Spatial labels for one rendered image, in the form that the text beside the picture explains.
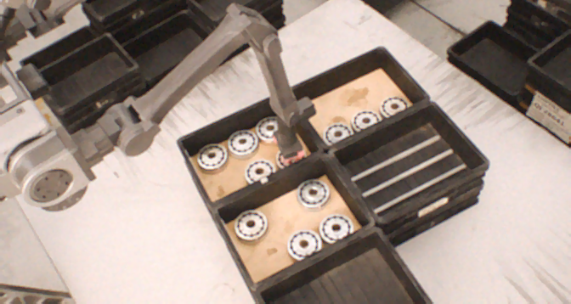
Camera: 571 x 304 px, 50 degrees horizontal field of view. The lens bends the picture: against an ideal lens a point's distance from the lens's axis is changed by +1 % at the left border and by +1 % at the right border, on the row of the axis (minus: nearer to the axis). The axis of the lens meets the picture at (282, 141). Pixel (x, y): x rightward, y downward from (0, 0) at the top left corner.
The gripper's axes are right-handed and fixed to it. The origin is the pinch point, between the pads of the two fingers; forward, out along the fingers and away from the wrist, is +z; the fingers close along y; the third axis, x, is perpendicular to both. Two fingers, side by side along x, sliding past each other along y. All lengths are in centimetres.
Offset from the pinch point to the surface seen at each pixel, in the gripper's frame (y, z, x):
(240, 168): 6.0, 4.6, 15.7
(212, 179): 6.1, 5.0, 25.6
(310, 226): -23.9, 4.6, 3.3
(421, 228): -34.9, 11.9, -29.4
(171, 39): 129, 48, 15
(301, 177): -9.4, -0.9, -0.1
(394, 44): 44, 14, -63
